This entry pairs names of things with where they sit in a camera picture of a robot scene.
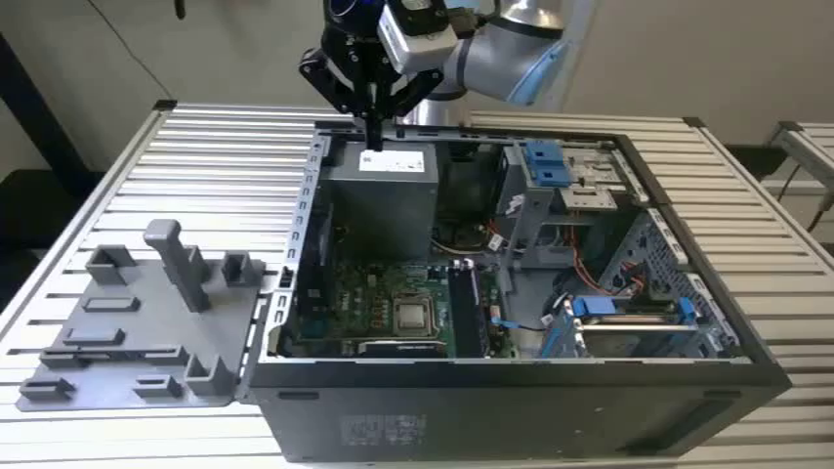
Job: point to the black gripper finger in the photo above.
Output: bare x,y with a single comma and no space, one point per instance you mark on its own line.
410,93
329,80

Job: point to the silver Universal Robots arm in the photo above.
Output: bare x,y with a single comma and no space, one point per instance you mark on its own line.
496,49

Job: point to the black RAM slot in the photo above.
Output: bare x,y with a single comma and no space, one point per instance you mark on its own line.
457,312

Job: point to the blue plastic drive latch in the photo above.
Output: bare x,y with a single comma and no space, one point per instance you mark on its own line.
551,177
543,151

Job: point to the grey power supply unit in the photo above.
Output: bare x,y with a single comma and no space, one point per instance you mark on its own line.
378,215

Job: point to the small black hanging object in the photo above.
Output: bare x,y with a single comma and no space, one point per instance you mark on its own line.
180,9

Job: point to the grey metal drive cage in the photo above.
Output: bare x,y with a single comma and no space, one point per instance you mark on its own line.
541,229

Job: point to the green motherboard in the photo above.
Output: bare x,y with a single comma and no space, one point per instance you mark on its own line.
365,293

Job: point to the silver CPU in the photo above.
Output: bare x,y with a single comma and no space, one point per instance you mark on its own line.
413,316

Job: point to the hard disk in blue carrier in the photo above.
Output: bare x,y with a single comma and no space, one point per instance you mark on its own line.
591,308

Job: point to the black graphics card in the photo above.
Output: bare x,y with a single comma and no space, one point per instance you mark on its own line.
401,348

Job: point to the grey plastic parts rack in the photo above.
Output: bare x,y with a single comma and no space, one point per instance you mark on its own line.
164,327

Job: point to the black open PC case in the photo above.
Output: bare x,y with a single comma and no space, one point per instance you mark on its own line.
457,415

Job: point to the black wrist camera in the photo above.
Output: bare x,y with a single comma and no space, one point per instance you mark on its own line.
424,10

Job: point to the black diagonal post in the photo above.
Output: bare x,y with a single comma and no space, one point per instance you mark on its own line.
39,112

